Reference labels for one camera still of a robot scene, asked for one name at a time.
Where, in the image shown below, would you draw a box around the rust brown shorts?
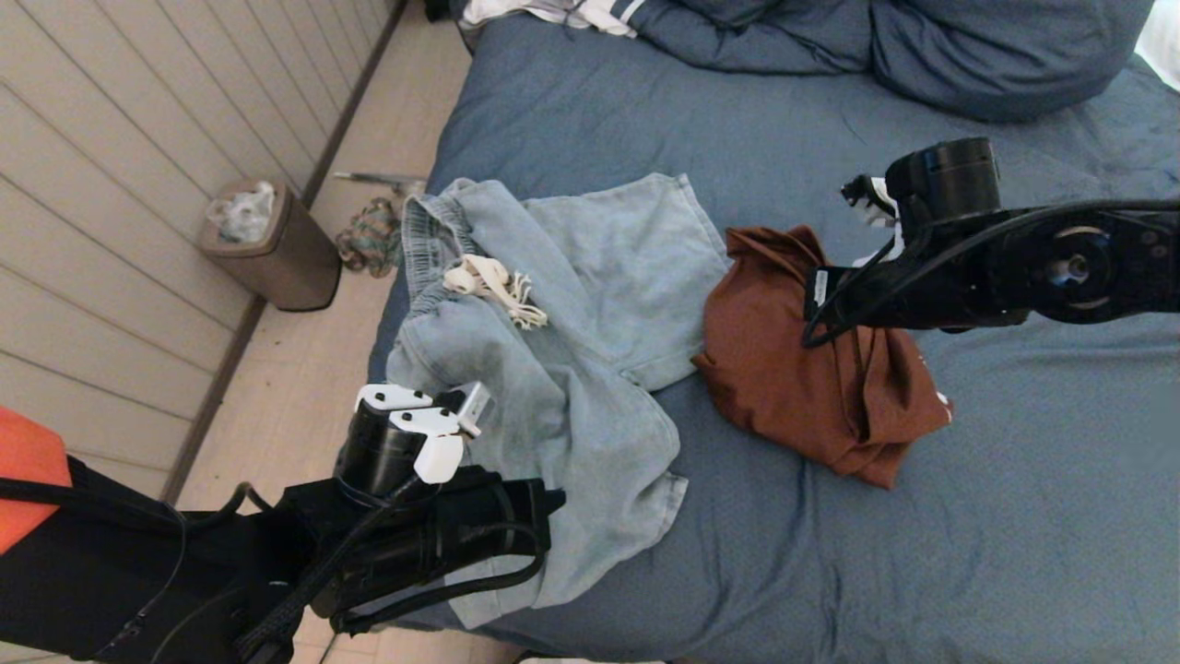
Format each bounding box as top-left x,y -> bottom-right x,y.
691,226 -> 955,490

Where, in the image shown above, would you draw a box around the light blue denim shorts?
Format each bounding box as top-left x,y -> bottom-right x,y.
385,173 -> 729,630

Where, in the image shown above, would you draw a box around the blue bed cover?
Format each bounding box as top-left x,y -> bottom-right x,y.
304,0 -> 1180,664

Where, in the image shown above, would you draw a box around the crumpled blue duvet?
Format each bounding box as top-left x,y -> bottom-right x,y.
631,0 -> 1153,124

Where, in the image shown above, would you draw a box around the multicoloured rag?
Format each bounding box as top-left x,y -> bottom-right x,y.
335,197 -> 405,279

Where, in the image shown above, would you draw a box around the brown trash bin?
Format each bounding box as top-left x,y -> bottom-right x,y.
198,181 -> 342,313

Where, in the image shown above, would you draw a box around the thin silver metal rod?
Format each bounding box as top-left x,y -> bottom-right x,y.
332,172 -> 427,193

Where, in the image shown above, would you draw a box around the clear plastic bin bag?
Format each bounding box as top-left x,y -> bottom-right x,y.
206,182 -> 277,243

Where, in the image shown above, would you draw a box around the white pillow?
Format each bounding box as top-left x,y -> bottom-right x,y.
1136,0 -> 1180,91

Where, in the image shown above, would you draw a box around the white striped garment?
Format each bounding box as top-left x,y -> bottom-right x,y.
459,0 -> 651,40

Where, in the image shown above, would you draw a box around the thin black left gripper cable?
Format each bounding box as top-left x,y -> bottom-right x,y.
330,521 -> 551,637

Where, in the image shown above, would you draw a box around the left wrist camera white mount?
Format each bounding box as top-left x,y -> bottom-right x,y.
355,383 -> 494,485

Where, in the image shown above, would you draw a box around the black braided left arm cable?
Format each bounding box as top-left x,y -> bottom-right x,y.
235,475 -> 430,664

